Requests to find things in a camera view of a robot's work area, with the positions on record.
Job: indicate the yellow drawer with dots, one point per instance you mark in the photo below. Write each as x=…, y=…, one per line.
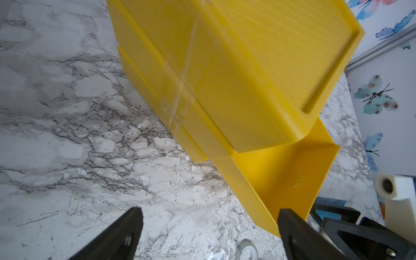
x=281, y=177

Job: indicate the yellow drawer cabinet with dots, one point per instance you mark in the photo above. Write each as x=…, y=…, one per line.
x=239, y=76

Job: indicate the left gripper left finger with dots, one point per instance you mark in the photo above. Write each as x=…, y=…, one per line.
x=118, y=242

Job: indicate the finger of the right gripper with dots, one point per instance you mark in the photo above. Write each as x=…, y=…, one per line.
x=349, y=215
x=368, y=241

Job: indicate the clear tape roll top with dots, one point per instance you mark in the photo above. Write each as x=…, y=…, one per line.
x=246, y=250

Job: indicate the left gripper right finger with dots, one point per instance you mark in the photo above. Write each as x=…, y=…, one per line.
x=301, y=241

